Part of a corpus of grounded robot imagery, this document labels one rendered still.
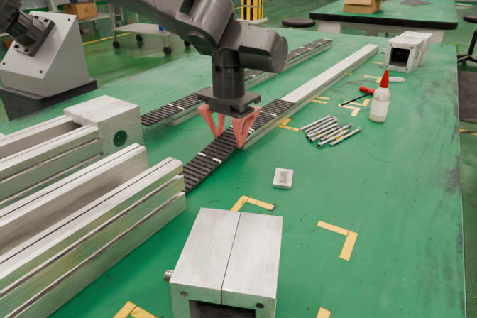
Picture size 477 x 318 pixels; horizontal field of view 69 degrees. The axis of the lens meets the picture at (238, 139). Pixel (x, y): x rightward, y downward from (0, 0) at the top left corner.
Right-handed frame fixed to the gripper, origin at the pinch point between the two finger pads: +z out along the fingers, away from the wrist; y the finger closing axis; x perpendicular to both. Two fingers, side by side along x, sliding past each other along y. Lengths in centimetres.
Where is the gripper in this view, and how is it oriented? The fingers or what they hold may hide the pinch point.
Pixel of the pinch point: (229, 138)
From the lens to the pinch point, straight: 65.9
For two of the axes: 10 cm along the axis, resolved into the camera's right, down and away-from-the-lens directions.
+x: 5.8, -3.8, 7.2
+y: 8.2, 2.6, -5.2
